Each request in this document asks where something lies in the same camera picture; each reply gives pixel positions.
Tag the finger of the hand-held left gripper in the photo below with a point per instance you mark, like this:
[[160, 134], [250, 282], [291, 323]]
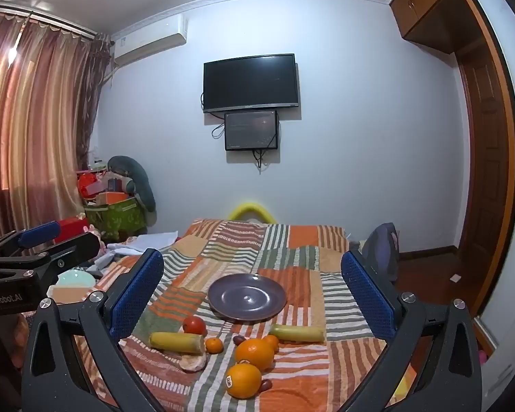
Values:
[[38, 231], [71, 249]]

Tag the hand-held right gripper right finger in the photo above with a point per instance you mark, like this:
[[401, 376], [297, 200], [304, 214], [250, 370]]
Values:
[[369, 300]]

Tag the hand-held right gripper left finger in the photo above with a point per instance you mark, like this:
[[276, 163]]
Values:
[[137, 296]]

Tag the red apple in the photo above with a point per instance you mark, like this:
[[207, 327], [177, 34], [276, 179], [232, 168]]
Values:
[[194, 325]]

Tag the small tangerine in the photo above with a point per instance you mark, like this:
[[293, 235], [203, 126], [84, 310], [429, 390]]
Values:
[[272, 340], [214, 345]]

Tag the dark purple plate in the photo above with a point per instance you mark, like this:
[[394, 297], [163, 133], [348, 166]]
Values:
[[246, 298]]

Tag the red date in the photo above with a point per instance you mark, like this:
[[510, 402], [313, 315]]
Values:
[[265, 385], [238, 340]]

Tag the large orange with sticker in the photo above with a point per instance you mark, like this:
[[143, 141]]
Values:
[[254, 352], [242, 381]]

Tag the red box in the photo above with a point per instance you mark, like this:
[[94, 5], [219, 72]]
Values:
[[71, 229]]

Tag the light green plate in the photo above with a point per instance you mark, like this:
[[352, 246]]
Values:
[[75, 279]]

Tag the purple backpack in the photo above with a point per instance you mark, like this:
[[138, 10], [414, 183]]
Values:
[[382, 249]]

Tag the green storage box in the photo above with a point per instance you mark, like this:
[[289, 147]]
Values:
[[116, 219]]

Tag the white cloth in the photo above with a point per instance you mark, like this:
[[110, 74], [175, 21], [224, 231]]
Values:
[[154, 240]]

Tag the red bag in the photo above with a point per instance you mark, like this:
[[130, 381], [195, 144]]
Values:
[[86, 186]]

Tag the orange box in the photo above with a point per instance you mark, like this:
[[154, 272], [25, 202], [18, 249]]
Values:
[[111, 198]]

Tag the striped patchwork blanket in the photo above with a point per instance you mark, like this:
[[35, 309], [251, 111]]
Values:
[[300, 274]]

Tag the striped brown curtain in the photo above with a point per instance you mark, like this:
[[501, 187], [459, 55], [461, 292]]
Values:
[[38, 116]]

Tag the brown wooden door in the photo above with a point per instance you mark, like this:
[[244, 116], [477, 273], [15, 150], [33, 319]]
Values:
[[485, 158]]

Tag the white air conditioner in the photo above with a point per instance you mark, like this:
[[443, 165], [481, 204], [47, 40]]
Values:
[[152, 38]]

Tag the wooden overhead cabinet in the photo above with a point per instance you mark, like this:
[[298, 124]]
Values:
[[429, 8]]

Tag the small black wall screen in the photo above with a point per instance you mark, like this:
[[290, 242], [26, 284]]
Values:
[[251, 131]]

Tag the black wall television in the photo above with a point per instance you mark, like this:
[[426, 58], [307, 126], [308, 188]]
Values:
[[251, 81]]

